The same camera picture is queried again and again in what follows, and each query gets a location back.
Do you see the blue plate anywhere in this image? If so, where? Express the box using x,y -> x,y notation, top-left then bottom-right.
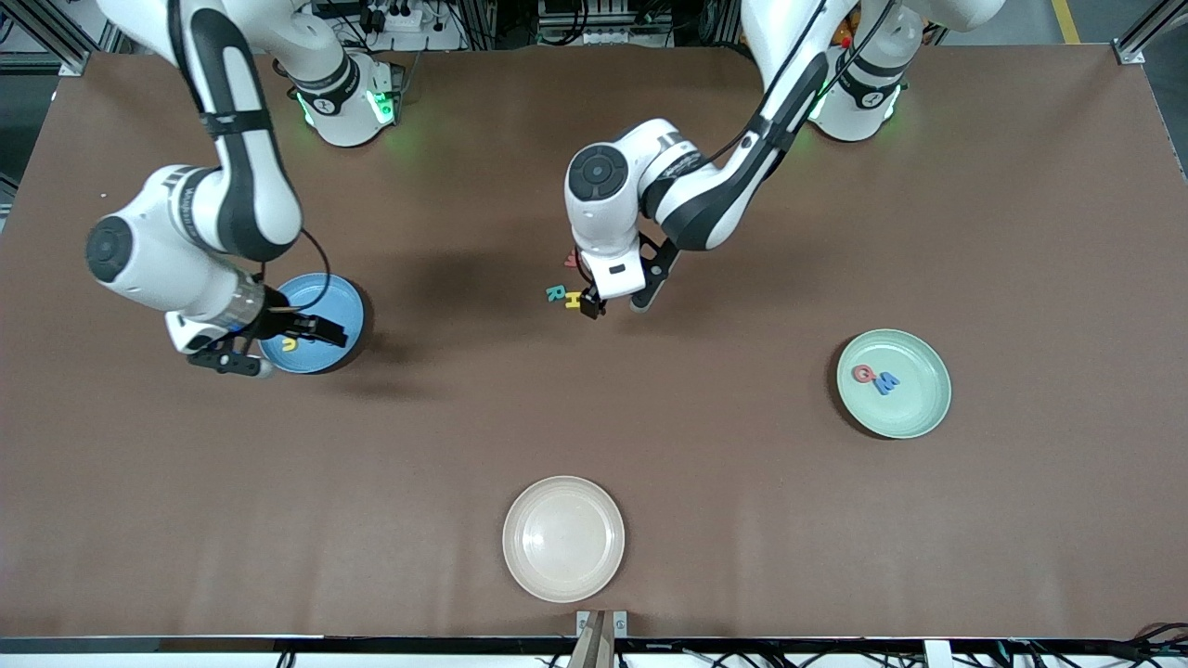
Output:
258,272 -> 367,376

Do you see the grey equipment rack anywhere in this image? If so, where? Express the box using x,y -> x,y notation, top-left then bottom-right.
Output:
536,0 -> 674,47

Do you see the beige plate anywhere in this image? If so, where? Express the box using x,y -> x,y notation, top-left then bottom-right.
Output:
502,475 -> 626,604

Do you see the green plate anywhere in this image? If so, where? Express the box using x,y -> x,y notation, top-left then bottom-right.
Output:
835,328 -> 953,440

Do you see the white power strip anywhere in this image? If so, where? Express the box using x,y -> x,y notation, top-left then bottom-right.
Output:
367,5 -> 465,52

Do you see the black right camera cable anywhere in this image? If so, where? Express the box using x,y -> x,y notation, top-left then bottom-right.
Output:
252,227 -> 331,312

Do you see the silver aluminium frame post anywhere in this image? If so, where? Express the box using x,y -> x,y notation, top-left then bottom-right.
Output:
1114,0 -> 1188,66
0,0 -> 126,77

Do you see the metal camera pole bracket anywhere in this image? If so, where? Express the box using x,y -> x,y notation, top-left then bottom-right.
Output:
575,610 -> 629,668

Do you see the black cable bundle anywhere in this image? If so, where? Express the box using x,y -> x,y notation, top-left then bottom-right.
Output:
1095,620 -> 1188,668

